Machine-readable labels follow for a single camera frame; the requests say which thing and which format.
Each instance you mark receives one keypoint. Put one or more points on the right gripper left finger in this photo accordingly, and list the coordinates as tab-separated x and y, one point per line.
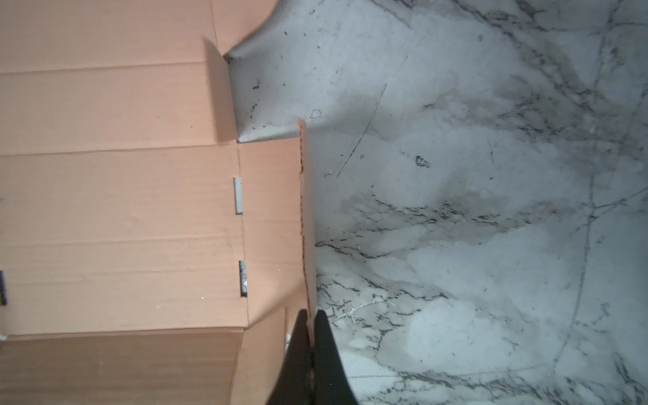
294	382

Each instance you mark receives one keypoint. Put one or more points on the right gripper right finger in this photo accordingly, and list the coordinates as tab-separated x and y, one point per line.
331	386

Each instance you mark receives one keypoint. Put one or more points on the pink paper box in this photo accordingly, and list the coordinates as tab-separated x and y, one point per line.
147	255

